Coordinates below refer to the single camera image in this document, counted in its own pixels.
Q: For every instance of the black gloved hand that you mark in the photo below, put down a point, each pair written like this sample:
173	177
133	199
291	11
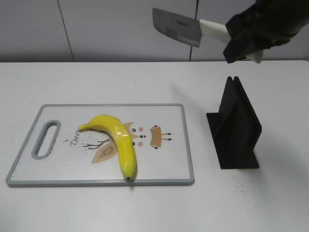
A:
266	24

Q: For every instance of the yellow plastic banana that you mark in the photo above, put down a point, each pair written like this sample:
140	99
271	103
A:
117	131

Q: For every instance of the white-handled cleaver knife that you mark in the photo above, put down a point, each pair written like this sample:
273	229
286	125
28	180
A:
176	26

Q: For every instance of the black knife stand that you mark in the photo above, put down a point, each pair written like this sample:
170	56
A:
235	128

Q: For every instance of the white grey-rimmed cutting board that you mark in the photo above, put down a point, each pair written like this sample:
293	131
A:
55	154

